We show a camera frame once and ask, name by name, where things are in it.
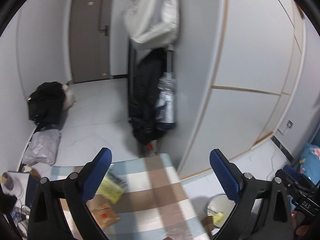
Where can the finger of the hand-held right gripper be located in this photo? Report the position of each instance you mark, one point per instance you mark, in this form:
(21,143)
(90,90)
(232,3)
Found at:
(291,171)

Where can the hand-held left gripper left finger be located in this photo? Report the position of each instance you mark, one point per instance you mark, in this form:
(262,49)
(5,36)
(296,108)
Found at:
(96,177)

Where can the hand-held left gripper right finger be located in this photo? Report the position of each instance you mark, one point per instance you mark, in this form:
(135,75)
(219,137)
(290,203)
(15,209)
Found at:
(225,177)

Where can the yellow snack packet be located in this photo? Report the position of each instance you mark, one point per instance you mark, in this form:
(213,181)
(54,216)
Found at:
(110,190)
(218,217)

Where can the dark patterned snack packet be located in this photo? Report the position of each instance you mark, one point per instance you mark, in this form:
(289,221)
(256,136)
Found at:
(120,178)

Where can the white round trash bin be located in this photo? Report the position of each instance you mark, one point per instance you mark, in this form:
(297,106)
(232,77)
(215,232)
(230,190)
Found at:
(223,205)

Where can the person's right hand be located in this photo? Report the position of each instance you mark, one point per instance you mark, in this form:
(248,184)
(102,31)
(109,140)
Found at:
(298,226)

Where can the blue printed bedsheet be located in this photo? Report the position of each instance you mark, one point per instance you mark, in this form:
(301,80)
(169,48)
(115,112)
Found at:
(311,155)

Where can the black skirting strip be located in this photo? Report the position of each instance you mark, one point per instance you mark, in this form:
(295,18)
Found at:
(282,146)

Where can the brown paper envelope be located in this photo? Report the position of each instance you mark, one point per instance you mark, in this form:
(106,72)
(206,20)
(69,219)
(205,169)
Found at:
(103,215)

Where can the brown cardboard piece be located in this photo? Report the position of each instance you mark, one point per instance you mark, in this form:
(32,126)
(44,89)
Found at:
(208,223)

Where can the grey plastic bag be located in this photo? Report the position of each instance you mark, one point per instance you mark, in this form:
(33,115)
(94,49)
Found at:
(42,147)

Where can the small orange item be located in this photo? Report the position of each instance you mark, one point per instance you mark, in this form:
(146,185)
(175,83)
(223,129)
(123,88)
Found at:
(150,146)

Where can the checkered tablecloth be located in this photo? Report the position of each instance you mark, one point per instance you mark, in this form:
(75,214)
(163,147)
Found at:
(160,200)

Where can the white printed box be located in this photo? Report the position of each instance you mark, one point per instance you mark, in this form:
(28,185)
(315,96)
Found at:
(15,185)

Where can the beige bag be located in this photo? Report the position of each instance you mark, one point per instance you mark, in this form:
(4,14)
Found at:
(70,98)

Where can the white wardrobe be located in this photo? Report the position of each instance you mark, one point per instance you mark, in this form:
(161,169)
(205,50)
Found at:
(242,92)

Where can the grey hanging bag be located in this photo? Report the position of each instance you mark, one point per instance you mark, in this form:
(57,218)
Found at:
(166,110)

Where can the black backpack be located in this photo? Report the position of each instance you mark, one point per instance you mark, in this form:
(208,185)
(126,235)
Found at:
(46,102)

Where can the black hanging coat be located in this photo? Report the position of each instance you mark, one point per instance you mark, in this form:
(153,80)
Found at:
(145,97)

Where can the clear bag of bottles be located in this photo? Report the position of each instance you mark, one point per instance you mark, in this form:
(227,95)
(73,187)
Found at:
(167,82)

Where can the brown door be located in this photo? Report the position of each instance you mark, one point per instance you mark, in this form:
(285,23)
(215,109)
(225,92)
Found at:
(91,37)

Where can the white hanging cloth bag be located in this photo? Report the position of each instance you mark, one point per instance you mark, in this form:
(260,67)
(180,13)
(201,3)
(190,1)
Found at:
(150,20)

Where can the wall socket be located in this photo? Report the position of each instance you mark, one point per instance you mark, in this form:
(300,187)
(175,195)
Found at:
(289,124)

